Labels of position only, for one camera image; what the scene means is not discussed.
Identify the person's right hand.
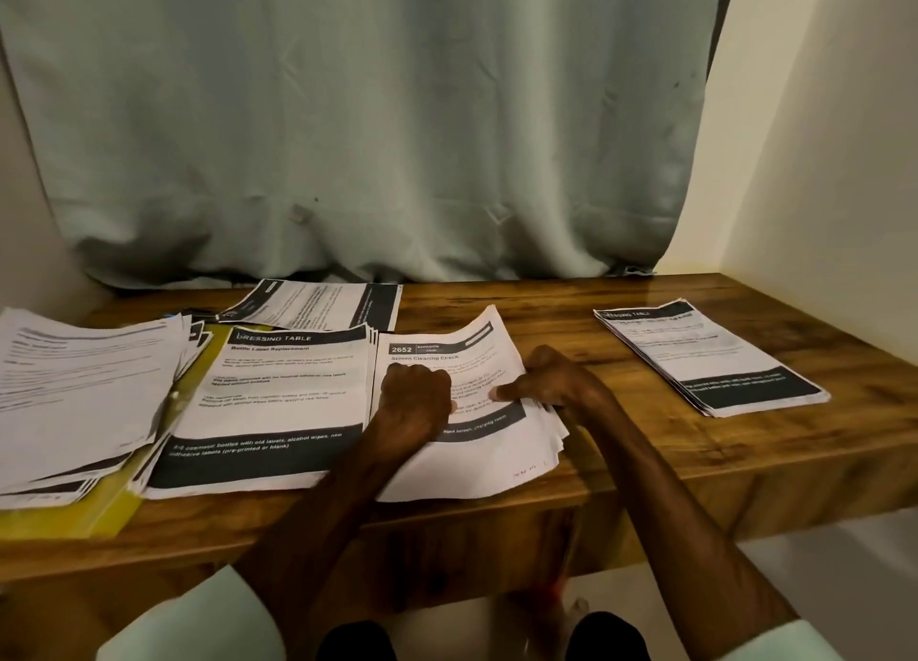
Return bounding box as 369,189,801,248
491,344,622,426

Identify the person's left hand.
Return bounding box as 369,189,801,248
365,362,456,464

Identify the single sheet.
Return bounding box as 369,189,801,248
215,278,404,334

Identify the wash baby bottle paper stack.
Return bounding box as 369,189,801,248
0,313,217,512

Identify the yellow patterned folder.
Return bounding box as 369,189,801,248
0,324,274,543

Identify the person's right forearm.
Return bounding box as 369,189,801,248
588,410,841,661

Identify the person's left forearm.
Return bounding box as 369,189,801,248
98,445,418,661

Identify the person's left leg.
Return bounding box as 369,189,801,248
316,620,401,661

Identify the pale green curtain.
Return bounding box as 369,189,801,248
0,0,740,292

